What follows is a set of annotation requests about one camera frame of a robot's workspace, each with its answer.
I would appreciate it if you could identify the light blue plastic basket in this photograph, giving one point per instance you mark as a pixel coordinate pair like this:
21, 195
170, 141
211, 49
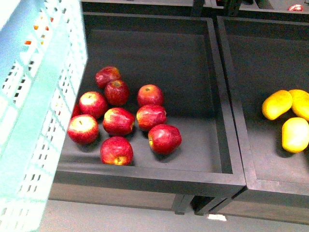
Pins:
43, 55

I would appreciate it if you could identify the black mango display bin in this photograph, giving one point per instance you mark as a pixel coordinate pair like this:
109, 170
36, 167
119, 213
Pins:
259, 58

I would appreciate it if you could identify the yellow mango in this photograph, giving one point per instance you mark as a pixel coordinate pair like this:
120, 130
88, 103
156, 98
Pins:
300, 105
277, 104
295, 135

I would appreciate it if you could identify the red apple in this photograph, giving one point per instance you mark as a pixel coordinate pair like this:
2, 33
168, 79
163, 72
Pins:
118, 122
151, 115
150, 94
106, 75
117, 151
164, 139
93, 103
83, 129
116, 92

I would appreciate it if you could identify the black apple display bin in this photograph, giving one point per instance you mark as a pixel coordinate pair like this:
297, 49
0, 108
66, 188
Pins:
181, 56

